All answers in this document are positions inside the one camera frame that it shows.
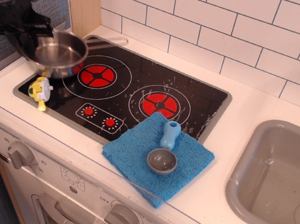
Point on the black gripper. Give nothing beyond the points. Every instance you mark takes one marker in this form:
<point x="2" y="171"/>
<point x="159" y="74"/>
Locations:
<point x="23" y="27"/>

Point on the stainless steel pot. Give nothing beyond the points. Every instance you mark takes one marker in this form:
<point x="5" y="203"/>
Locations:
<point x="59" y="56"/>

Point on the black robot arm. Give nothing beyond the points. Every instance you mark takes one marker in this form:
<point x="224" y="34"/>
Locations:
<point x="23" y="27"/>

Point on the yellow white toy timer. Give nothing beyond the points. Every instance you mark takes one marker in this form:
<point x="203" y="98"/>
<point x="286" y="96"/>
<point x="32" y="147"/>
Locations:
<point x="40" y="90"/>

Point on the black toy stovetop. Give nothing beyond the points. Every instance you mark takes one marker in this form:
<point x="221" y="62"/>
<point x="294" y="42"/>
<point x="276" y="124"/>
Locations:
<point x="114" y="89"/>

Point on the grey left oven knob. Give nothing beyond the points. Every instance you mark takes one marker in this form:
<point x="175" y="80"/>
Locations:
<point x="20" y="155"/>

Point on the grey oven knob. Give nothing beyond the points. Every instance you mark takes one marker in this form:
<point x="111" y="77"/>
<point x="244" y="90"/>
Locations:
<point x="120" y="214"/>
<point x="20" y="155"/>

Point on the blue folded cloth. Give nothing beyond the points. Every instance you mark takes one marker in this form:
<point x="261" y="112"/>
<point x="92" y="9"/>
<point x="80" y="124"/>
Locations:
<point x="129" y="152"/>

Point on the white toy oven front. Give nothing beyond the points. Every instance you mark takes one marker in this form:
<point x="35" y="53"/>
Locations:
<point x="49" y="192"/>

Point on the blue grey measuring scoop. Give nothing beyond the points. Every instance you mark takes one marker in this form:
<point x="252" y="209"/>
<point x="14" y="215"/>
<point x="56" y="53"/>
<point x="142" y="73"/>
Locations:
<point x="162" y="160"/>

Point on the grey right oven knob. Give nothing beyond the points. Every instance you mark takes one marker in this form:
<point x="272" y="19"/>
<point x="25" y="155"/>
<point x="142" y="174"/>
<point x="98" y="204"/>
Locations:
<point x="120" y="214"/>

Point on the grey sink basin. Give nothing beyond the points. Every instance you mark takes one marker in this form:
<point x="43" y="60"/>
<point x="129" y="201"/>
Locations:
<point x="264" y="187"/>

